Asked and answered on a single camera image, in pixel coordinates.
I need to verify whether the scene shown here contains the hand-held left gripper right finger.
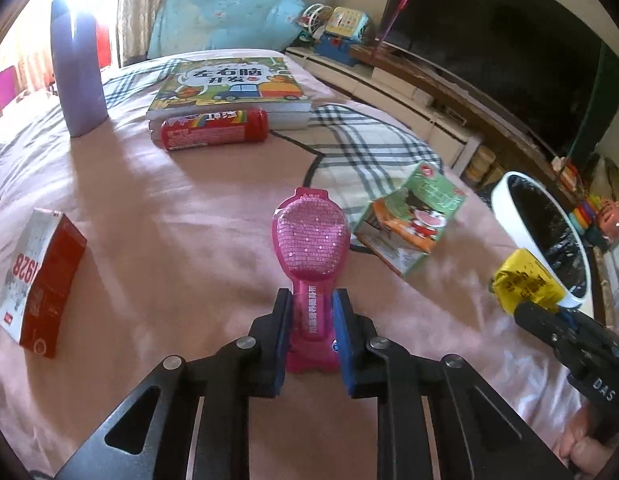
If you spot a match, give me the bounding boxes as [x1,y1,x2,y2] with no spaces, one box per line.
[332,290,573,480]

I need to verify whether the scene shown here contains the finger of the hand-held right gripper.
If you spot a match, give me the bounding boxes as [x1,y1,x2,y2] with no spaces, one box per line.
[513,300,597,358]

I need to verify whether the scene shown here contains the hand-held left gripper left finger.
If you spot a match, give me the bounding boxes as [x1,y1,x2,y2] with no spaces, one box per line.
[54,287,295,480]

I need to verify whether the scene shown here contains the yellow snack packet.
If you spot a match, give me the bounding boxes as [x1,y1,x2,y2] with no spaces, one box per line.
[491,249,570,314]

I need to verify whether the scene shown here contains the pink snack packet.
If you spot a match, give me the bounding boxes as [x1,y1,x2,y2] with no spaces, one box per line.
[272,187,351,375]

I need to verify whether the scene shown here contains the white bin with black bag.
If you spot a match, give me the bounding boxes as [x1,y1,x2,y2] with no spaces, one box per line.
[491,171,596,319]

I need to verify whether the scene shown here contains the person's right hand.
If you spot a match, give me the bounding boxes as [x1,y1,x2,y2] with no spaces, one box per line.
[559,404,619,480]

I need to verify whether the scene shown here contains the colourful stacking toy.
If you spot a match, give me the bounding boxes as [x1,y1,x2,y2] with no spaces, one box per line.
[569,195,603,234]

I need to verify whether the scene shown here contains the green juice carton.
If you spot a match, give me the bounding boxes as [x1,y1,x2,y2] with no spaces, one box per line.
[352,161,467,279]

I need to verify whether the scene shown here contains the orange toy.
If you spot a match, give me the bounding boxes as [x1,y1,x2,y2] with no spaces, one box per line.
[552,157,581,192]

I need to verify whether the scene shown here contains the yellow stacked containers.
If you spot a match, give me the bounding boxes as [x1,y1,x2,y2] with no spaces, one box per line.
[463,146,499,187]

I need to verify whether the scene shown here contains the red snack can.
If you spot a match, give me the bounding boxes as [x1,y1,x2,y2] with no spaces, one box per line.
[160,108,269,152]

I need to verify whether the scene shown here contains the green stick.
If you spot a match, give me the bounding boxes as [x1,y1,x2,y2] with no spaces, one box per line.
[569,44,619,167]

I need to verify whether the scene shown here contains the red and white box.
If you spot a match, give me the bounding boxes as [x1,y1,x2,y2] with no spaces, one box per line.
[0,208,88,360]

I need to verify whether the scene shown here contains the white television cabinet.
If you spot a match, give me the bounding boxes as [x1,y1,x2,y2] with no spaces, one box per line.
[285,42,590,212]

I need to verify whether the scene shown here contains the children's picture book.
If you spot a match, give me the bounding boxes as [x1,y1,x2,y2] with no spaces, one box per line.
[146,56,313,132]

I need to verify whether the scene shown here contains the toy cash register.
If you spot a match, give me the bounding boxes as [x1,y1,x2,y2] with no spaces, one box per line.
[314,6,373,67]

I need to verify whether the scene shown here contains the black television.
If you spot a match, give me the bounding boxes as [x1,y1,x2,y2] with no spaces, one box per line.
[379,0,619,162]

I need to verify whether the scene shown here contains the white round cage toy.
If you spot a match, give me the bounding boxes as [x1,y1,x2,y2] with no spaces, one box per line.
[296,3,335,42]

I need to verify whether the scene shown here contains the purple thermos bottle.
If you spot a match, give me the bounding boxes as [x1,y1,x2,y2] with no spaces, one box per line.
[50,0,110,139]

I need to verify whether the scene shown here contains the red hanging cloth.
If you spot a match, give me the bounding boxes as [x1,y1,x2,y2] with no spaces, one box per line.
[96,24,113,69]

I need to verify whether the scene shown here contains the beige patterned curtain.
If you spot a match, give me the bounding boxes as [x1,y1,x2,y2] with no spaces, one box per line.
[116,0,256,67]

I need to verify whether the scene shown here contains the magenta hanging cloth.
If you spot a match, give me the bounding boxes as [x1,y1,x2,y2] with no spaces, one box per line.
[0,64,21,112]

